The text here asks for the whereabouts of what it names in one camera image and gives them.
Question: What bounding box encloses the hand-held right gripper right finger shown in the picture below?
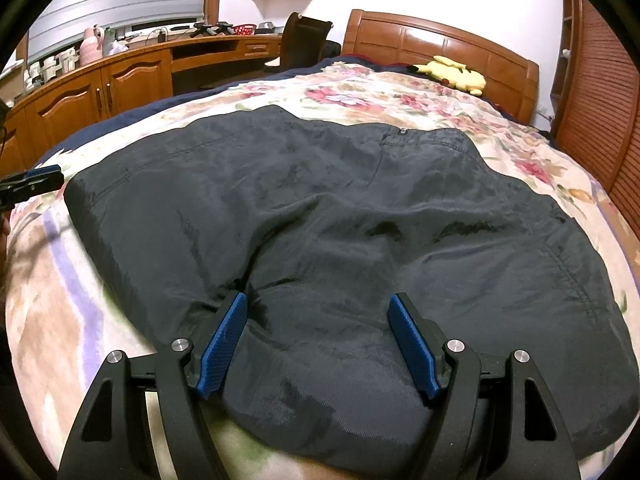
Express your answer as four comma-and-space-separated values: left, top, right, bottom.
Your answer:
387, 292, 583, 480

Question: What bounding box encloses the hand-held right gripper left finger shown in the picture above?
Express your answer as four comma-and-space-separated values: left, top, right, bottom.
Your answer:
57, 290, 248, 480

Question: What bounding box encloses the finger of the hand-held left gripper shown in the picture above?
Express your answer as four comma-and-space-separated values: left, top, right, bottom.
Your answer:
0, 164, 65, 211

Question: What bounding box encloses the black jacket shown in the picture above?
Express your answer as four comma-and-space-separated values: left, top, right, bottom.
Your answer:
64, 105, 638, 466

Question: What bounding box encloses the wooden cabinet desk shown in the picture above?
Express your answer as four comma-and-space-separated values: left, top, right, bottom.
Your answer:
0, 32, 286, 181

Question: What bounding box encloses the navy bed sheet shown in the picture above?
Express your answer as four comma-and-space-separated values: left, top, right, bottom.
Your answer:
32, 55, 351, 168

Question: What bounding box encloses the group of white containers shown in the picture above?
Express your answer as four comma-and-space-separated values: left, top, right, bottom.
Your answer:
22, 47, 81, 88

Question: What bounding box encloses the pink bottle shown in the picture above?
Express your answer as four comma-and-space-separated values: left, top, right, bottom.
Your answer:
80, 26, 105, 66

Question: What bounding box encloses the floral quilt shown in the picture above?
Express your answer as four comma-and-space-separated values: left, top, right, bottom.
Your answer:
5, 60, 636, 480

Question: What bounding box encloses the yellow plush toy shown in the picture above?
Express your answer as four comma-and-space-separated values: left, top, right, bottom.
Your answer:
411, 55, 487, 97

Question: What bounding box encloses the dark wooden chair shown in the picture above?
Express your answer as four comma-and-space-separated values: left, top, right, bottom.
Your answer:
265, 11, 335, 73

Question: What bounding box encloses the wooden louvered wardrobe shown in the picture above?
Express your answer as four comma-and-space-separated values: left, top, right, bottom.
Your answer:
550, 0, 640, 241

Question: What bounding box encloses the wooden headboard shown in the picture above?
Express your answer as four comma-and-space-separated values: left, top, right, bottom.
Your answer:
342, 9, 541, 123

